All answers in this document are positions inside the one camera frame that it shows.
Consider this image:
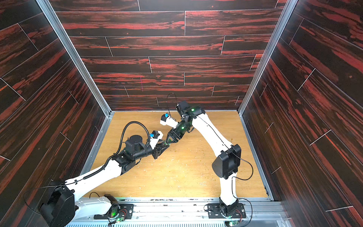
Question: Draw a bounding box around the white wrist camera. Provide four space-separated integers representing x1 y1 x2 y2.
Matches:
149 131 163 149
160 114 178 129

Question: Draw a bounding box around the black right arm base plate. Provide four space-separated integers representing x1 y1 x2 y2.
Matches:
203 202 246 219

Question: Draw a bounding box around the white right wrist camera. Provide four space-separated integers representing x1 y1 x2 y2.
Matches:
160 114 178 129

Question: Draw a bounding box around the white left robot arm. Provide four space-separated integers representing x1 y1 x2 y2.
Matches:
38 131 170 227

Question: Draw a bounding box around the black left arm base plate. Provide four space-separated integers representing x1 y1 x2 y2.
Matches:
94 204 134 221

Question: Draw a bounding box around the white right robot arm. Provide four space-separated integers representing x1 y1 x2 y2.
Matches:
160 101 241 216

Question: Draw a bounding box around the black corrugated left cable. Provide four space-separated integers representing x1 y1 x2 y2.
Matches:
82 121 151 180

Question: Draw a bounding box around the thin black right cable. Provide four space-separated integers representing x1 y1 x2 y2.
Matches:
165 93 254 227

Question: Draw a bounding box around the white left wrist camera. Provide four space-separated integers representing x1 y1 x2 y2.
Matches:
149 131 163 149

